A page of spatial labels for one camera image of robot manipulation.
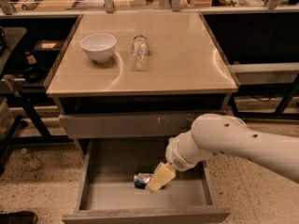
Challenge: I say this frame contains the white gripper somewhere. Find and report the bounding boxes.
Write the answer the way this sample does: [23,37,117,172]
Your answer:
[146,132,213,192]

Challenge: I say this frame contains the silver blue redbull can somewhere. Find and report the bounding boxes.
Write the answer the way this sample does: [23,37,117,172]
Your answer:
[134,173,153,189]

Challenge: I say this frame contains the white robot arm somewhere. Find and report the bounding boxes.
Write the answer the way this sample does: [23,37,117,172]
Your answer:
[146,113,299,192]

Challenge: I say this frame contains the closed grey top drawer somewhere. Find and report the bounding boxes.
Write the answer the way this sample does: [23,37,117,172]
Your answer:
[59,112,203,139]

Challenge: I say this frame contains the open grey middle drawer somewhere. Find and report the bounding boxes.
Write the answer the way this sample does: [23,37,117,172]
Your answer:
[62,137,231,224]

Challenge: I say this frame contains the grey drawer cabinet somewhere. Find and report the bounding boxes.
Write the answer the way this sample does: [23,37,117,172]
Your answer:
[43,11,242,161]

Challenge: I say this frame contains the plastic bottle on floor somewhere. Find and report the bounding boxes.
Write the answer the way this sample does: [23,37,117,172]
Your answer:
[21,148,41,170]

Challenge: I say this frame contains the white ceramic bowl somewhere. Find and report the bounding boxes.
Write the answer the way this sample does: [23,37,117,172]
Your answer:
[80,34,117,63]

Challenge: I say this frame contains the black shoe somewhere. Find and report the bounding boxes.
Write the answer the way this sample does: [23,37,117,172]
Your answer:
[0,211,37,224]

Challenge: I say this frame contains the black side table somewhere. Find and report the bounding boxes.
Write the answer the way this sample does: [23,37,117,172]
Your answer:
[0,27,73,174]

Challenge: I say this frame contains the black table frame right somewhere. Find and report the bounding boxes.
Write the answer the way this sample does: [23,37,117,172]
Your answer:
[229,75,299,119]

